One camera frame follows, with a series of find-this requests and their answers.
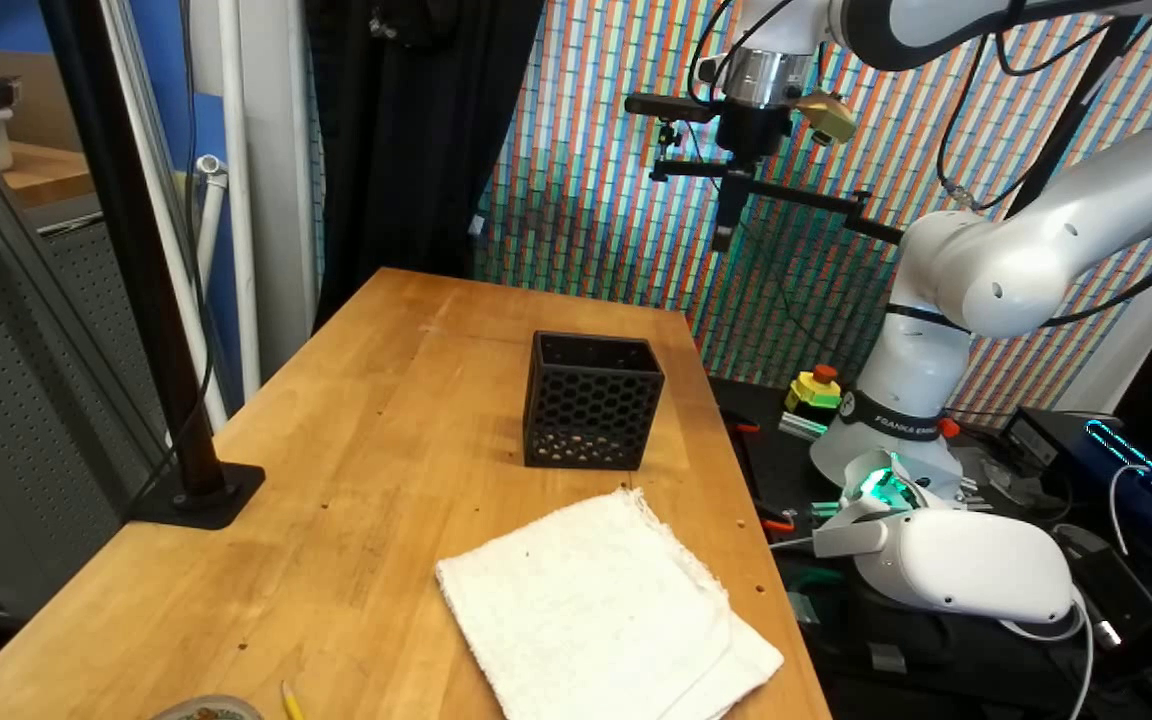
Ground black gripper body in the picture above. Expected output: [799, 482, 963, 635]
[715, 98, 799, 184]

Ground white terry cloth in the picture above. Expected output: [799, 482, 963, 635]
[434, 482, 790, 720]

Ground black perforated box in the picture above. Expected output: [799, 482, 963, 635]
[522, 329, 668, 472]

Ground striped patterned backdrop panel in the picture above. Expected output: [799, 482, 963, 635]
[474, 0, 1152, 423]

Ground yellow red emergency stop button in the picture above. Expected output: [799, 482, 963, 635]
[784, 359, 850, 423]

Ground black curtain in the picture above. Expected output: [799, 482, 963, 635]
[308, 0, 549, 329]

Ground white VR headset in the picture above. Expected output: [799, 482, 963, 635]
[808, 447, 1081, 627]

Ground black pole with base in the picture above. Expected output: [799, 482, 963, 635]
[39, 0, 268, 533]

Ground wooden shelf board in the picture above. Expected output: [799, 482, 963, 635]
[0, 136, 95, 233]

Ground grey tape roll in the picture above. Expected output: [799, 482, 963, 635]
[147, 693, 268, 720]

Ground white cable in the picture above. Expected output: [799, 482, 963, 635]
[996, 591, 1105, 720]

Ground silver aluminium frame bar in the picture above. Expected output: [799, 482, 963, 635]
[95, 0, 237, 433]
[0, 86, 170, 472]

